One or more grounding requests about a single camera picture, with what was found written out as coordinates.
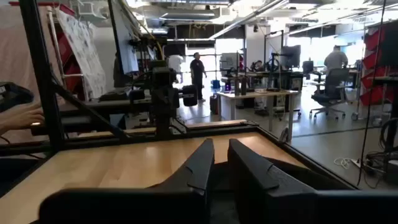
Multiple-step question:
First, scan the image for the black office chair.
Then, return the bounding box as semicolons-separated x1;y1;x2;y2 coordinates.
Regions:
310;67;351;121

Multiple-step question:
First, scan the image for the person's hand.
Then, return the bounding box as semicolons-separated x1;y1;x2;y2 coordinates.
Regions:
0;104;45;135

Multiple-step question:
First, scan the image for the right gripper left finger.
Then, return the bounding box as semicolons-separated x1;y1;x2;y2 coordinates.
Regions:
148;138;215;224

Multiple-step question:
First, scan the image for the light wooden table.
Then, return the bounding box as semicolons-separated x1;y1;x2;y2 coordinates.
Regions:
216;89;301;142

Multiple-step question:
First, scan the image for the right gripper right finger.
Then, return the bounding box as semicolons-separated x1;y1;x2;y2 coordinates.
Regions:
228;138;318;224

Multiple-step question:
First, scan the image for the black cable bundle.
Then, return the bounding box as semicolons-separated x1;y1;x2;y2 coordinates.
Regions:
363;117;398;188

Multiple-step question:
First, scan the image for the black monitor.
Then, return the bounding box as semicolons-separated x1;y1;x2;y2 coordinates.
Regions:
280;45;302;70

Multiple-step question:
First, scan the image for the white panel board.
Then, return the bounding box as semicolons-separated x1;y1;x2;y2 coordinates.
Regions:
107;0;140;76

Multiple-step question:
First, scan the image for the red bin rack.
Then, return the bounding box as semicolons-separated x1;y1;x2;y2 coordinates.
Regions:
359;24;398;107

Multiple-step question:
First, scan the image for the white power strip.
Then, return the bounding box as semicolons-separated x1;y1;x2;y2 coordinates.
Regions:
350;158;369;169

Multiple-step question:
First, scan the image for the white cable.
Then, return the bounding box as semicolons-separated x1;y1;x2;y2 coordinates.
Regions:
333;156;353;170

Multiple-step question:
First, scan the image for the patterned white cloth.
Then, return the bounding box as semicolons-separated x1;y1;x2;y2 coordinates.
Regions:
55;9;107;101

